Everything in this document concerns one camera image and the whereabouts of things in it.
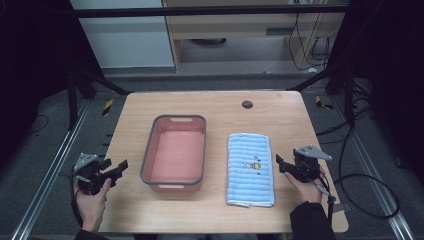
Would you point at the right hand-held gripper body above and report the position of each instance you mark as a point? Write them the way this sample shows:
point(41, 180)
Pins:
point(306, 163)

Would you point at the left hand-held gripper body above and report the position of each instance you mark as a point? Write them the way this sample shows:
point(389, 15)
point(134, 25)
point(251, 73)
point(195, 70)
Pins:
point(87, 166)

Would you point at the person's right hand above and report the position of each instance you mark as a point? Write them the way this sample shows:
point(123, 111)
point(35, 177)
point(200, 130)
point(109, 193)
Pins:
point(305, 190)

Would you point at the person's left hand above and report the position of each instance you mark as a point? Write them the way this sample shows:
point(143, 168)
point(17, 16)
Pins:
point(90, 206)

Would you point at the blue striped towel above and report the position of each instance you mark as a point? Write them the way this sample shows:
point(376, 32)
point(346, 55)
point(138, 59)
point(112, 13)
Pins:
point(250, 170)

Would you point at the yellow black floor tape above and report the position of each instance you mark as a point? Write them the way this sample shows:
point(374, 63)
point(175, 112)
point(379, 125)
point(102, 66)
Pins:
point(107, 107)
point(322, 103)

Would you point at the pink basin with grey rim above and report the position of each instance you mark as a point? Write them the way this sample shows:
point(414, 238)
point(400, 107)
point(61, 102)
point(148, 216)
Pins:
point(175, 153)

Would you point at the black metal stand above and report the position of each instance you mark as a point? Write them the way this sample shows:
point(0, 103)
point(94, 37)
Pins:
point(343, 86)
point(75, 96)

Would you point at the white cabinet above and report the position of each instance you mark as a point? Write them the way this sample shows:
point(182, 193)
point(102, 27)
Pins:
point(126, 40)

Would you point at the light wooden desk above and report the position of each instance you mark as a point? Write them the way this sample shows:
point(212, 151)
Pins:
point(233, 25)

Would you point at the aluminium floor rail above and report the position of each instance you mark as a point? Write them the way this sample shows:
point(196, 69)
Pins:
point(50, 173)
point(373, 173)

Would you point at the black horizontal frame bar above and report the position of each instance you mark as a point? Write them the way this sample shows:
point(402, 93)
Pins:
point(200, 11)

